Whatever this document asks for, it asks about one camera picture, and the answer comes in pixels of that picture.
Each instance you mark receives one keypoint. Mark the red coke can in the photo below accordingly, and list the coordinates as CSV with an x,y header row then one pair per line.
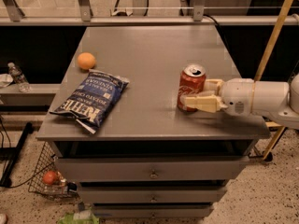
x,y
192,79

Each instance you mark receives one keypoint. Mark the black wire basket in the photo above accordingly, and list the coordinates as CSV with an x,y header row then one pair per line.
x,y
61,189

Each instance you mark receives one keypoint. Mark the middle drawer knob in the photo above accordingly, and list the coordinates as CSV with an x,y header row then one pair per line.
x,y
153,199

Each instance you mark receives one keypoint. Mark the drawer knob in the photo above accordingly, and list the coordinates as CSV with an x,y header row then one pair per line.
x,y
153,199
153,175

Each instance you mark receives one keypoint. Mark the black metal stand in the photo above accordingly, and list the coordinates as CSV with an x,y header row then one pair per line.
x,y
10,155

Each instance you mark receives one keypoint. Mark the clear plastic water bottle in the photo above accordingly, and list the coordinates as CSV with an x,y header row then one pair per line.
x,y
18,77

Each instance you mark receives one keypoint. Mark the top drawer knob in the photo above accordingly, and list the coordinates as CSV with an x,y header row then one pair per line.
x,y
153,175

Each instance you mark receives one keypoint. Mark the grey drawer cabinet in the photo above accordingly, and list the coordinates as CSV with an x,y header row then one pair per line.
x,y
194,154

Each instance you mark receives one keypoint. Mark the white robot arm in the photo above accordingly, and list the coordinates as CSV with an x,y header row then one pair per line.
x,y
277,101

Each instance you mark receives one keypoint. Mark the blue kettle chips bag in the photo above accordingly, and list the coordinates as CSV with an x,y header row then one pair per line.
x,y
91,102

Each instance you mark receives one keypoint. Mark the red apple in basket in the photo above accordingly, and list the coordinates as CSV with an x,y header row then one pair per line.
x,y
50,177

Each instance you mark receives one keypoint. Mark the green packet on floor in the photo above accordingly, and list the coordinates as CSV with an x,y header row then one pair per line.
x,y
79,218

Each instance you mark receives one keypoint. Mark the orange fruit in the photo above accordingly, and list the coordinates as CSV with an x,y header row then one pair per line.
x,y
86,61

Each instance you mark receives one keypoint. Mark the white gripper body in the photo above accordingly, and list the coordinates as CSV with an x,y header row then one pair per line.
x,y
237,95

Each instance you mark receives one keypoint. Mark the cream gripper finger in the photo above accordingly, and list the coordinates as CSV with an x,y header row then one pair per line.
x,y
213,85
211,103

